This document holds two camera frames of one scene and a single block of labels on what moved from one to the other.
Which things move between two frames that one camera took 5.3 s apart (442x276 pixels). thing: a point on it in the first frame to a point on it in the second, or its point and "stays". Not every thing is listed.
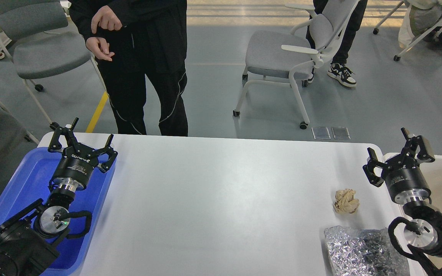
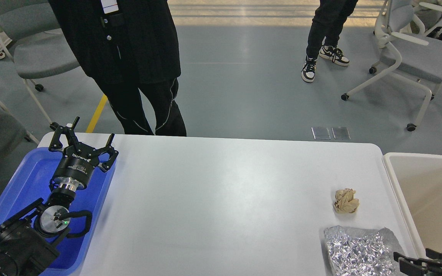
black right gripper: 403,175 to 413,266
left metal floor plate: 320,133 stays
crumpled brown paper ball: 345,202 stays
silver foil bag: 352,252 stays
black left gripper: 74,171 stays
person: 339,69 to 327,22
